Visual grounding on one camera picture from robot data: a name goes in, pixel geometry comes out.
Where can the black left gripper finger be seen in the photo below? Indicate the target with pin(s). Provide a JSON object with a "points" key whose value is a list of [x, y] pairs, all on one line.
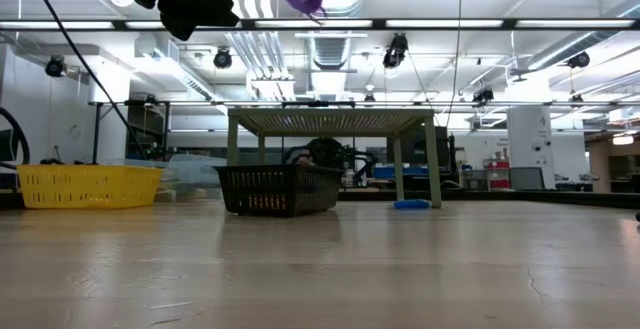
{"points": [[179, 30], [200, 11]]}

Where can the green perforated metal shelf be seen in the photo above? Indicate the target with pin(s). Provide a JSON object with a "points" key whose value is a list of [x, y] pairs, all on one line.
{"points": [[330, 114]]}

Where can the clear plastic container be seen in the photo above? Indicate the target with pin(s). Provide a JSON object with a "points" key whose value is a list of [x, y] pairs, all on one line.
{"points": [[195, 169]]}

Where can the yellow slotted plastic basket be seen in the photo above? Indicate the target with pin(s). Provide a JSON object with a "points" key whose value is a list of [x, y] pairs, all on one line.
{"points": [[75, 186]]}

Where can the black slotted plastic basket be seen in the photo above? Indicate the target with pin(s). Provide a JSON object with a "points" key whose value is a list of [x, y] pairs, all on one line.
{"points": [[280, 189]]}

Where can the black background robot arm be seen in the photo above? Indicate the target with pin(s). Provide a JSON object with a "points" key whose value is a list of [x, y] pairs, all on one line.
{"points": [[325, 151]]}

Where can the black ceiling spotlight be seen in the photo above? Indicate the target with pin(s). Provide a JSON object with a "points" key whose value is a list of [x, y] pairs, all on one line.
{"points": [[482, 94], [222, 58], [55, 65], [396, 50], [579, 60]]}

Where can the white building column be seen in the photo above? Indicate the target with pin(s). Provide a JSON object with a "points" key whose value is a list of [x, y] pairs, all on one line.
{"points": [[530, 144]]}

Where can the red parts bin rack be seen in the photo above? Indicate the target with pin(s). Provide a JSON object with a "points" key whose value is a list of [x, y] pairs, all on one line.
{"points": [[496, 174]]}

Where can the blue spiral coil wristband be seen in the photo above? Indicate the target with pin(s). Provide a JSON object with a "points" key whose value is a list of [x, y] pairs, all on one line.
{"points": [[411, 204]]}

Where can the silver ventilation duct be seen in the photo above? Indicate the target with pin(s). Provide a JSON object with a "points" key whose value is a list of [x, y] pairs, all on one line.
{"points": [[332, 49]]}

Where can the black aluminium rig frame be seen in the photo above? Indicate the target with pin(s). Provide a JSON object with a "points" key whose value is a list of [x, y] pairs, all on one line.
{"points": [[575, 197]]}

